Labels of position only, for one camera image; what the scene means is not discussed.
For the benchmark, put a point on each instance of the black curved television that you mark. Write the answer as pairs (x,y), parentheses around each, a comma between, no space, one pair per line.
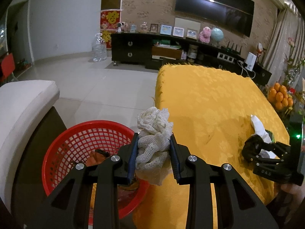
(236,15)

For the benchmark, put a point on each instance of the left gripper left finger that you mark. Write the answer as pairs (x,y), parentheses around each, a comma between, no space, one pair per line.
(68,204)

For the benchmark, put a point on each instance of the black tv cabinet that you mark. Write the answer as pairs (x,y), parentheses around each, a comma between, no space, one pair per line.
(154,51)

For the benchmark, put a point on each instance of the yellow floral tablecloth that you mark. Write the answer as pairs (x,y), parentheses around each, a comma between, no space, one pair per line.
(210,110)

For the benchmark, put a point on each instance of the person right hand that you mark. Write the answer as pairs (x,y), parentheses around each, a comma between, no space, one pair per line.
(297,193)

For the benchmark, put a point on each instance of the pink plush toy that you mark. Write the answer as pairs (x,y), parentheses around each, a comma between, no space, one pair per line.
(204,35)

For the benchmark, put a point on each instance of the light blue globe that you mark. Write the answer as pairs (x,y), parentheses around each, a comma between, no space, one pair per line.
(216,35)

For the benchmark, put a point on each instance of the white router box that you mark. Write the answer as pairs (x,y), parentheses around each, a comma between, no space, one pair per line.
(250,61)

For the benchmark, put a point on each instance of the red festive wall poster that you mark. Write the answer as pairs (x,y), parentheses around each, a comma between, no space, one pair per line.
(109,19)

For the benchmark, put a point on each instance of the glass bowl of oranges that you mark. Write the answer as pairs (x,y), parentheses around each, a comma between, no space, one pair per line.
(279,98)

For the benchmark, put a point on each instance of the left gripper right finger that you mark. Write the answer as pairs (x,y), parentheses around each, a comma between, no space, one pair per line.
(217,190)

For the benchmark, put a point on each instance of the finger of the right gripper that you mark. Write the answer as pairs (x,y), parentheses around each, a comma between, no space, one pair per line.
(260,160)
(276,150)

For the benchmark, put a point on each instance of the white mesh cloth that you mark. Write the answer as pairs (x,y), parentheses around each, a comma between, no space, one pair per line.
(153,158)

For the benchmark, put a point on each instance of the red chair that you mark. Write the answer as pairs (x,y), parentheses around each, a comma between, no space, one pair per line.
(7,67)

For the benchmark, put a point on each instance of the white paper tissue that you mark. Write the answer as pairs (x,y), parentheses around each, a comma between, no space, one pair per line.
(266,136)

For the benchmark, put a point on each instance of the crystal vase with roses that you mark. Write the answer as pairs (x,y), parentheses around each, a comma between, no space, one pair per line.
(293,63)

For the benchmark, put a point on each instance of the red plastic mesh basket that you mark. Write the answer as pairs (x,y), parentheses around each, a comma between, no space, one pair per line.
(76,144)

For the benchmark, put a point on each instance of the black plastic bag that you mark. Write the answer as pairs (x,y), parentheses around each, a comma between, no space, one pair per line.
(252,148)

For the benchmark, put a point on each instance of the white cushioned sofa bench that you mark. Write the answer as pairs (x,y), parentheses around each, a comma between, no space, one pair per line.
(23,105)

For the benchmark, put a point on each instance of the clear large water bottle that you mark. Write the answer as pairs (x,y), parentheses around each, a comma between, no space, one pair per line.
(99,48)

